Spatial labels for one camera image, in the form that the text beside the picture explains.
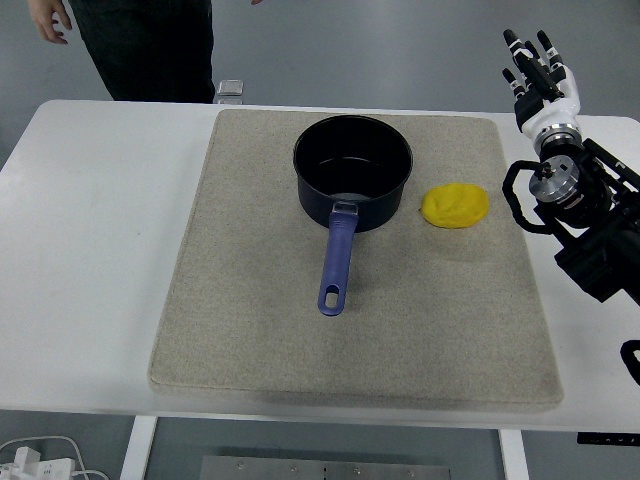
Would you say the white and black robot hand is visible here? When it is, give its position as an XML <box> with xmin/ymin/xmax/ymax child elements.
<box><xmin>501</xmin><ymin>28</ymin><xmax>583</xmax><ymax>148</ymax></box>

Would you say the black table control panel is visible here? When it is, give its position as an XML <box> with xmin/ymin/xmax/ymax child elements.
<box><xmin>576</xmin><ymin>431</ymin><xmax>640</xmax><ymax>446</ymax></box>

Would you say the beige fabric mat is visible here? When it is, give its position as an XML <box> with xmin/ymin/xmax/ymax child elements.
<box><xmin>147</xmin><ymin>108</ymin><xmax>565</xmax><ymax>414</ymax></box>

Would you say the white table leg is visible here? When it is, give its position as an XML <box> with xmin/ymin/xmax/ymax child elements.
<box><xmin>119</xmin><ymin>415</ymin><xmax>159</xmax><ymax>480</ymax></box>
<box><xmin>497</xmin><ymin>428</ymin><xmax>530</xmax><ymax>480</ymax></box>

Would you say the person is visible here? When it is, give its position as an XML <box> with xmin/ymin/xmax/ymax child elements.
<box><xmin>68</xmin><ymin>0</ymin><xmax>217</xmax><ymax>104</ymax></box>

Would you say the grey metal plate with screws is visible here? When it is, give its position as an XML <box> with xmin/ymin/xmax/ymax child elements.
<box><xmin>199</xmin><ymin>455</ymin><xmax>454</xmax><ymax>480</ymax></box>

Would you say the person's hand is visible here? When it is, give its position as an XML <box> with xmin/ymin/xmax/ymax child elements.
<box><xmin>28</xmin><ymin>0</ymin><xmax>74</xmax><ymax>46</ymax></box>

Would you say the white power strip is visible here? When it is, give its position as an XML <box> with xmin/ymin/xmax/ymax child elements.
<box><xmin>0</xmin><ymin>446</ymin><xmax>77</xmax><ymax>480</ymax></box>

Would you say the dark blue pot with handle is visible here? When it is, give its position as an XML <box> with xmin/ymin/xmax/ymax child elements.
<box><xmin>292</xmin><ymin>115</ymin><xmax>415</xmax><ymax>319</ymax></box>

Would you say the white cable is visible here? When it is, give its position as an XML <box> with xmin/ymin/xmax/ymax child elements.
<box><xmin>0</xmin><ymin>434</ymin><xmax>109</xmax><ymax>480</ymax></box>

